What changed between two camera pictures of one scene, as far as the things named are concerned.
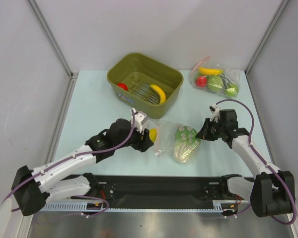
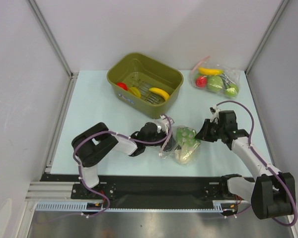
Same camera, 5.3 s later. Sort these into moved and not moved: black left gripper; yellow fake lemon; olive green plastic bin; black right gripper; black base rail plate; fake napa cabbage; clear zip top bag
Moved: black left gripper; yellow fake lemon
Not moved: olive green plastic bin; fake napa cabbage; black right gripper; clear zip top bag; black base rail plate
